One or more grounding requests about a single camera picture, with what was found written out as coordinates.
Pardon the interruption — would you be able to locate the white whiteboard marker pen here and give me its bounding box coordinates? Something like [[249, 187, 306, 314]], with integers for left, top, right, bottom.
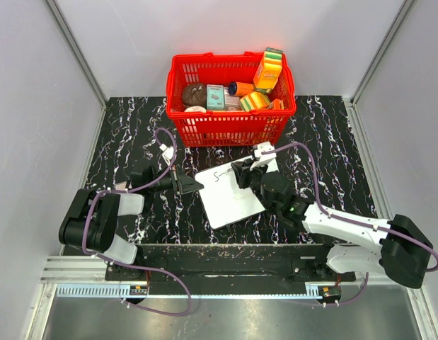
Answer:
[[217, 169, 234, 177]]

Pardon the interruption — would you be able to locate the small white whiteboard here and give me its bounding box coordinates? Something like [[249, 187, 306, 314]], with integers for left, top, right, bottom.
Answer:
[[195, 162, 265, 230]]

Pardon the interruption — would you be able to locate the red plastic shopping basket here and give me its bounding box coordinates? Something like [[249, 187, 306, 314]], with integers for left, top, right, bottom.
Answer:
[[166, 52, 296, 147]]

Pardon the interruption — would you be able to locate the orange snack packet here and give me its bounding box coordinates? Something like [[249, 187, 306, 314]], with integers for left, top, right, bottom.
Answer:
[[267, 98, 284, 111]]

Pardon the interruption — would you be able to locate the yellow green sponge pack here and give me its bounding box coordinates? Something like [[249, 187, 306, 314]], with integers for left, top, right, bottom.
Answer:
[[239, 91, 270, 112]]

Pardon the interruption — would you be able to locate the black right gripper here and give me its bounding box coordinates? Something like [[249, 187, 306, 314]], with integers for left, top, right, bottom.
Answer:
[[232, 159, 275, 213]]

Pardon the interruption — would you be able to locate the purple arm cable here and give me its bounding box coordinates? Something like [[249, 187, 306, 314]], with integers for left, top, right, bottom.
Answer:
[[260, 142, 438, 307], [81, 127, 194, 316]]

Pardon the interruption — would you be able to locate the brown round bread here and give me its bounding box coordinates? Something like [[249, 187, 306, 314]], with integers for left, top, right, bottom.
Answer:
[[181, 83, 207, 107]]

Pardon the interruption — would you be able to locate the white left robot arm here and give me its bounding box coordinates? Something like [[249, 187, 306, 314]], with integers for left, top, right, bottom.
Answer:
[[59, 165, 204, 280]]

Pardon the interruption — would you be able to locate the small pink label card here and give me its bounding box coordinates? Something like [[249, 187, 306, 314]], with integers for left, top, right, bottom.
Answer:
[[115, 181, 129, 191]]

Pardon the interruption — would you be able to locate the orange green sponge box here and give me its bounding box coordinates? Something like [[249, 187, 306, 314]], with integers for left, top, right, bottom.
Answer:
[[253, 47, 283, 94]]

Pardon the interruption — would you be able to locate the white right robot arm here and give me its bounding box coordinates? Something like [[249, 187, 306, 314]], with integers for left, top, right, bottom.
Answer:
[[231, 159, 433, 289]]

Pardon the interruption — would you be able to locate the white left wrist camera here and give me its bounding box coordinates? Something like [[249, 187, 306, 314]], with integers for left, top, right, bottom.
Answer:
[[159, 144, 175, 166]]

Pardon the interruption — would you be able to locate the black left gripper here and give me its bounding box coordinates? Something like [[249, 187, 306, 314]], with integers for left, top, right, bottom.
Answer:
[[147, 163, 204, 196]]

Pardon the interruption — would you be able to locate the pink white small box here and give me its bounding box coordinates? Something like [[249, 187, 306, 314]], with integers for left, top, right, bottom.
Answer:
[[224, 87, 241, 111]]

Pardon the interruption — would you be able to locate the orange blue cylindrical can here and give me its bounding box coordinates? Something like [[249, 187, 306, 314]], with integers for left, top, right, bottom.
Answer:
[[228, 81, 255, 97]]

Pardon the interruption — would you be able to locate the white round lid container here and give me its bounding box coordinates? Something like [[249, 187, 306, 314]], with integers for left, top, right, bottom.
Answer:
[[185, 106, 207, 113]]

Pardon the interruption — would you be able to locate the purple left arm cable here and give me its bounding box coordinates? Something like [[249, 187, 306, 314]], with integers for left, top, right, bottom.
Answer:
[[81, 127, 194, 316]]

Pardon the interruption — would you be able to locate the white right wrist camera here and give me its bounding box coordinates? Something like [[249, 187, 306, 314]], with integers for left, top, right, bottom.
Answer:
[[250, 142, 278, 172]]

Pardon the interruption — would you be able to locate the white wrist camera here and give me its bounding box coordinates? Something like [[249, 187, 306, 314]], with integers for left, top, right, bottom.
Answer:
[[159, 144, 175, 166], [250, 142, 278, 172]]

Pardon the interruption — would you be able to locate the teal white small box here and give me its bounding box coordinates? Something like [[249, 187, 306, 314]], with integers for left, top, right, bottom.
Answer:
[[206, 84, 224, 111]]

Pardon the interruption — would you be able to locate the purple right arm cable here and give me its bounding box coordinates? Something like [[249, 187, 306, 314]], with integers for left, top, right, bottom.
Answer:
[[260, 142, 438, 307]]

